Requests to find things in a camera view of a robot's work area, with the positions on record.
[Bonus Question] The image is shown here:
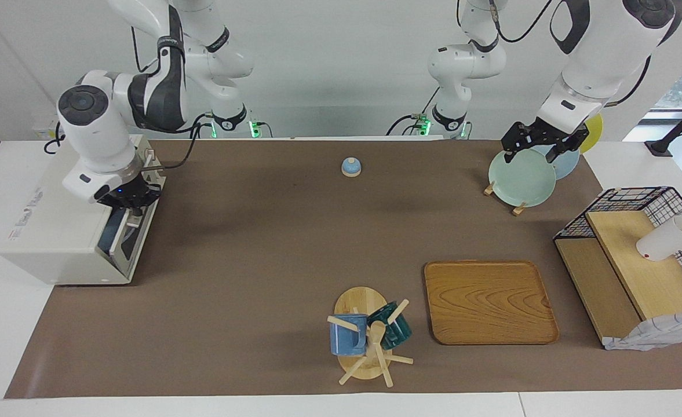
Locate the stepped wooden shelf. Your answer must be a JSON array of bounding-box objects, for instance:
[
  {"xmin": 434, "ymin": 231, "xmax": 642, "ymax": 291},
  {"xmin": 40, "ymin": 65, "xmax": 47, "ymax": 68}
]
[{"xmin": 554, "ymin": 210, "xmax": 682, "ymax": 348}]

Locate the brown table mat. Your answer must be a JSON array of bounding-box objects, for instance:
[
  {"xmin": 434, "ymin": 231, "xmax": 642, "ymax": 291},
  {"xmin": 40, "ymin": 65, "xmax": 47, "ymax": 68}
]
[{"xmin": 3, "ymin": 139, "xmax": 682, "ymax": 399}]

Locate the black oven power cable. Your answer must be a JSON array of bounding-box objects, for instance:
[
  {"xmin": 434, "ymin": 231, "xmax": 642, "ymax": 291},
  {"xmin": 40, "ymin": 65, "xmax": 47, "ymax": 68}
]
[{"xmin": 43, "ymin": 122, "xmax": 66, "ymax": 154}]

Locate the wooden mug tree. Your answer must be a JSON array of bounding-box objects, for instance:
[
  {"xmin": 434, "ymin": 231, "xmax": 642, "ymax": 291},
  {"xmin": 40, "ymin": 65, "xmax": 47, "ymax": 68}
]
[{"xmin": 327, "ymin": 286, "xmax": 414, "ymax": 387}]

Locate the yellow plate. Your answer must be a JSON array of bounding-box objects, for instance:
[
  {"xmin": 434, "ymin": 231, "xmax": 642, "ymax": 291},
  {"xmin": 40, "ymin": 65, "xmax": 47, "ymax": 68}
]
[{"xmin": 577, "ymin": 113, "xmax": 604, "ymax": 154}]

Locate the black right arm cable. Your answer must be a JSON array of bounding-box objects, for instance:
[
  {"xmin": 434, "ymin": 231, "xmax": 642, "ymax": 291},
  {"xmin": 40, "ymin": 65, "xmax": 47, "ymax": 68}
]
[{"xmin": 131, "ymin": 26, "xmax": 207, "ymax": 171}]

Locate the beige toaster oven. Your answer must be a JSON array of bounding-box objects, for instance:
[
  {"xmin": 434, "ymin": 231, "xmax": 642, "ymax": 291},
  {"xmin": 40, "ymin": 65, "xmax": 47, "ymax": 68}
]
[{"xmin": 0, "ymin": 134, "xmax": 166, "ymax": 286}]

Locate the light blue racked plate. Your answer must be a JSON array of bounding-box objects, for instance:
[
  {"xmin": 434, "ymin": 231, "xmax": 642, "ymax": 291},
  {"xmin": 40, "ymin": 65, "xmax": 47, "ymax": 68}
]
[{"xmin": 532, "ymin": 144, "xmax": 581, "ymax": 180}]

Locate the pale green plate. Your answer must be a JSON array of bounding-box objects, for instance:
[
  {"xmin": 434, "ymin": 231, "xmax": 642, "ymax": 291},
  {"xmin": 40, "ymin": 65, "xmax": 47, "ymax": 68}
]
[{"xmin": 488, "ymin": 149, "xmax": 557, "ymax": 208}]

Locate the blue ceramic mug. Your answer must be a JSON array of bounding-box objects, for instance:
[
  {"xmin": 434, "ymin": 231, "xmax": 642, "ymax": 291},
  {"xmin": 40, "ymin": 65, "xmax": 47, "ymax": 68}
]
[{"xmin": 329, "ymin": 313, "xmax": 369, "ymax": 356}]

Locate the white patterned cloth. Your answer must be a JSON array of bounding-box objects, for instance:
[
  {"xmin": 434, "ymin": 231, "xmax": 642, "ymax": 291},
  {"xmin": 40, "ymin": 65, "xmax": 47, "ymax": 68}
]
[{"xmin": 603, "ymin": 312, "xmax": 682, "ymax": 352}]

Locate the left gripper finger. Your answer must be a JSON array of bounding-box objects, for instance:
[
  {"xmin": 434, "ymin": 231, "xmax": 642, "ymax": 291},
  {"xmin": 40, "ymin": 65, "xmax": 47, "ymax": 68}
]
[
  {"xmin": 502, "ymin": 125, "xmax": 520, "ymax": 164},
  {"xmin": 547, "ymin": 129, "xmax": 589, "ymax": 163}
]

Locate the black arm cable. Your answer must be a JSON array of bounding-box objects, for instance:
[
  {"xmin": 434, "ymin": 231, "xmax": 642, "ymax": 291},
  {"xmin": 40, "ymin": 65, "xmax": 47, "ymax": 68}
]
[
  {"xmin": 131, "ymin": 26, "xmax": 207, "ymax": 171},
  {"xmin": 458, "ymin": 0, "xmax": 556, "ymax": 44}
]

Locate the black base cable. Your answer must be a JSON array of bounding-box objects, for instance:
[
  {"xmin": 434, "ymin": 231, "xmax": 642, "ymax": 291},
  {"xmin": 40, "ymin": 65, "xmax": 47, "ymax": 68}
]
[
  {"xmin": 190, "ymin": 112, "xmax": 216, "ymax": 140},
  {"xmin": 386, "ymin": 87, "xmax": 439, "ymax": 137}
]

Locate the wooden plate rack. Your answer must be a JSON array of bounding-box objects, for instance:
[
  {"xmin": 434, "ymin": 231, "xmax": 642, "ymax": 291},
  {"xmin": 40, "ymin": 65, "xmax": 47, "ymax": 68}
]
[{"xmin": 483, "ymin": 181, "xmax": 527, "ymax": 216}]

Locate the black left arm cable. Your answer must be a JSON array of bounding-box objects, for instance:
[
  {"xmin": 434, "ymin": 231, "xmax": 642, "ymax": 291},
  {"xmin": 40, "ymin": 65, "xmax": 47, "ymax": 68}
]
[{"xmin": 458, "ymin": 0, "xmax": 556, "ymax": 44}]

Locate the dark green ceramic mug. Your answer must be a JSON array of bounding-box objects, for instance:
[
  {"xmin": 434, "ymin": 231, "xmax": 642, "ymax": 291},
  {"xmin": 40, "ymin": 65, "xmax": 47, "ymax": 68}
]
[{"xmin": 367, "ymin": 301, "xmax": 413, "ymax": 350}]

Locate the wooden serving tray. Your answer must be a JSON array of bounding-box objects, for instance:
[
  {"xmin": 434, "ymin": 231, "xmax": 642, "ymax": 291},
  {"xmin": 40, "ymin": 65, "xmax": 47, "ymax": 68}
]
[{"xmin": 424, "ymin": 260, "xmax": 560, "ymax": 346}]

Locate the white paper cup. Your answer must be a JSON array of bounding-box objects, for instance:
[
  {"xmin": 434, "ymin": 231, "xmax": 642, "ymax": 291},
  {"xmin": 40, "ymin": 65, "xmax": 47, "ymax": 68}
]
[{"xmin": 636, "ymin": 214, "xmax": 682, "ymax": 262}]

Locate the glass oven door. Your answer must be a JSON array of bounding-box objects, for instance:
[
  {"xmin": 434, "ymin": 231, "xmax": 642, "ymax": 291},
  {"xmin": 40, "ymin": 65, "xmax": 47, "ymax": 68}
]
[{"xmin": 99, "ymin": 206, "xmax": 159, "ymax": 277}]

